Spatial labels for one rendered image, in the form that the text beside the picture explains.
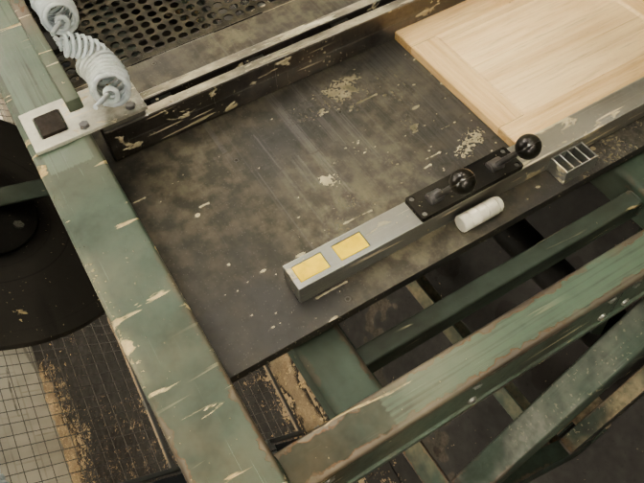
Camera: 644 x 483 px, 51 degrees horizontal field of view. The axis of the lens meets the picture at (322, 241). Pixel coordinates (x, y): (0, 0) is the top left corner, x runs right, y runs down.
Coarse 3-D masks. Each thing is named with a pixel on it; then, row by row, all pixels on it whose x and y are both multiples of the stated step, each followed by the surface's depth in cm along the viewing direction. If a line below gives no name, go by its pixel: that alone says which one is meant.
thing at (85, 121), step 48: (384, 0) 131; (432, 0) 132; (96, 48) 104; (288, 48) 123; (336, 48) 128; (144, 96) 117; (192, 96) 117; (240, 96) 123; (48, 144) 107; (144, 144) 119
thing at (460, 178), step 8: (464, 168) 94; (456, 176) 93; (464, 176) 93; (472, 176) 93; (456, 184) 93; (464, 184) 93; (472, 184) 93; (432, 192) 104; (440, 192) 101; (448, 192) 99; (456, 192) 94; (464, 192) 94; (432, 200) 103; (440, 200) 104
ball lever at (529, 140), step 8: (520, 136) 98; (528, 136) 96; (536, 136) 97; (520, 144) 97; (528, 144) 96; (536, 144) 96; (512, 152) 101; (520, 152) 97; (528, 152) 96; (536, 152) 96; (496, 160) 107; (504, 160) 104; (488, 168) 107; (496, 168) 107
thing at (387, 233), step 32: (608, 96) 117; (640, 96) 117; (544, 128) 113; (576, 128) 113; (608, 128) 115; (544, 160) 110; (480, 192) 106; (384, 224) 103; (416, 224) 103; (352, 256) 100; (384, 256) 104; (320, 288) 101
